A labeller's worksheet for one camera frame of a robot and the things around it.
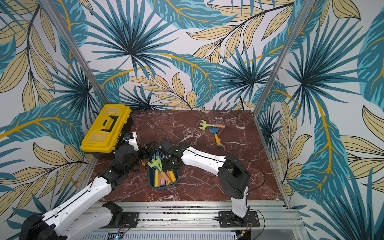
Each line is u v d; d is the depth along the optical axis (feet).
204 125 3.62
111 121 3.04
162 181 2.67
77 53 2.75
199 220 2.45
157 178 2.68
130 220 2.40
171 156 2.02
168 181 2.61
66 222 1.39
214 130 3.59
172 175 2.68
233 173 1.65
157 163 2.82
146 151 2.30
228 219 2.39
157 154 2.39
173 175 2.69
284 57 2.81
